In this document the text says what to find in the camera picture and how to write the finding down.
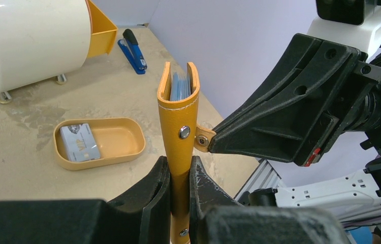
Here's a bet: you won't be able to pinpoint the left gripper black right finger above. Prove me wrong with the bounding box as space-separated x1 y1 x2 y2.
189 156 349 243

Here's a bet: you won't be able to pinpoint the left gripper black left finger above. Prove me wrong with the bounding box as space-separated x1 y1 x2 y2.
0 156 170 243

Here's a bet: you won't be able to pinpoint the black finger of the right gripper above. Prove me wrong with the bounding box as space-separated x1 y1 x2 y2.
208 34 381 167

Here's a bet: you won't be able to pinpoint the orange oval tray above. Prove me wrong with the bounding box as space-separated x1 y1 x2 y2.
52 117 146 171

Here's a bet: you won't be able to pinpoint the orange card holder wallet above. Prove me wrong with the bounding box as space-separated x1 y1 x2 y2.
157 62 201 243

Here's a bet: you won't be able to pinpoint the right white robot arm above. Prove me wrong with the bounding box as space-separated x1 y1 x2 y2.
208 34 381 224

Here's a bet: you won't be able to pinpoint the silver credit cards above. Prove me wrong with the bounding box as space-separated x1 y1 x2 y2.
59 123 101 162

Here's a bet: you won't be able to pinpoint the blue black marker pen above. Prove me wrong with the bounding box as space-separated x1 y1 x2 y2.
117 28 147 75

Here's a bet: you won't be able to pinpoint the orange open drawer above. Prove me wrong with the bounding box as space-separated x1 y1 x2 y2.
87 1 117 58

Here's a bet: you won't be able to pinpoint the cream round drawer cabinet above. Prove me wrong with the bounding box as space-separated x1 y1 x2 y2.
0 1 91 93

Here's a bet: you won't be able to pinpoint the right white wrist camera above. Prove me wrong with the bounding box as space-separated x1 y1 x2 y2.
306 0 381 58

